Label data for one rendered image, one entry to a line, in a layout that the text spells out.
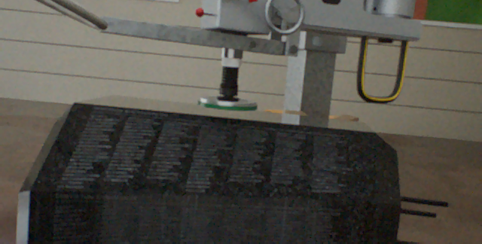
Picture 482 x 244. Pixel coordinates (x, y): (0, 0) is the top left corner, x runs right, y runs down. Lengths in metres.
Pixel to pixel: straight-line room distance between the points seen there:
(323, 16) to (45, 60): 7.16
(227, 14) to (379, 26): 0.62
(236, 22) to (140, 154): 0.54
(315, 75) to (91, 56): 6.17
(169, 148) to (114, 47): 6.63
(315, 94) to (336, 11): 0.82
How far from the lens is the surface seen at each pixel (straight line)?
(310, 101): 2.44
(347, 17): 1.75
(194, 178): 1.47
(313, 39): 2.38
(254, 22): 1.57
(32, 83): 8.63
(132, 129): 1.61
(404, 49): 2.02
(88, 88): 8.27
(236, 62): 1.63
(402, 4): 1.91
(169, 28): 1.54
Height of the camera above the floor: 1.09
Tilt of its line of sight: 6 degrees down
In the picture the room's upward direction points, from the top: 5 degrees clockwise
